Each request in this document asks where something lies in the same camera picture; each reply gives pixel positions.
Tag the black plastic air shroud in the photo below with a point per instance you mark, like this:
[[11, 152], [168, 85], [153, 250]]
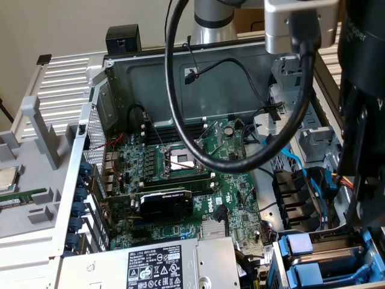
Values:
[[288, 192]]

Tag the round coin battery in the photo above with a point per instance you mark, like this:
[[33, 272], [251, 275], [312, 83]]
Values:
[[229, 131]]

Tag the black box bracket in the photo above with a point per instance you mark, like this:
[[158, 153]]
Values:
[[123, 39]]

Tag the metal socket cover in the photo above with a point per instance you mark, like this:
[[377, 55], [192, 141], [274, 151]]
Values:
[[215, 132]]

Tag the silver power supply unit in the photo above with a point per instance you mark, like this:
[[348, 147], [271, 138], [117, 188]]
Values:
[[156, 265]]

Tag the CPU socket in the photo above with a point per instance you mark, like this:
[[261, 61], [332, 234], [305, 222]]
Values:
[[177, 158]]

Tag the silver metal drive cage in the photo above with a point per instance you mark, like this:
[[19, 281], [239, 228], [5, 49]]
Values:
[[319, 141]]

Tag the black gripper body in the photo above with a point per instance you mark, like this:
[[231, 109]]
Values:
[[361, 60]]

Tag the brown cardboard box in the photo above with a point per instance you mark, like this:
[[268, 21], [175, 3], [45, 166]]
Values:
[[246, 21]]

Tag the silver CPU chip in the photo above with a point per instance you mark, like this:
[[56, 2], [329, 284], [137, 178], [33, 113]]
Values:
[[7, 179]]

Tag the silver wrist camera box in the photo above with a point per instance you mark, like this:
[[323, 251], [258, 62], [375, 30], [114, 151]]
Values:
[[276, 30]]

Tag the blue plastic disk carrier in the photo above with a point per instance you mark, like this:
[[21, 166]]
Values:
[[305, 272]]

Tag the silver finned heatsink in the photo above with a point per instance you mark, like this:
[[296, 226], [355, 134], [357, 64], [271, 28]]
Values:
[[212, 229]]

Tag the green motherboard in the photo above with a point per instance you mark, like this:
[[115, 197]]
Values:
[[228, 186]]

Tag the black graphics card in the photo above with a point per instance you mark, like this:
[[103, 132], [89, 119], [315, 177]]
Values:
[[165, 206]]

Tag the hard drive in blue caddy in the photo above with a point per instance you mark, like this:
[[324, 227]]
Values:
[[278, 265]]

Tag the open grey PC case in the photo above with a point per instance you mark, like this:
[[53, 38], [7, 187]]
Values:
[[150, 90]]

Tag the grey parts rack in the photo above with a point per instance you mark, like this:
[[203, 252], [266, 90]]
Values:
[[36, 174]]

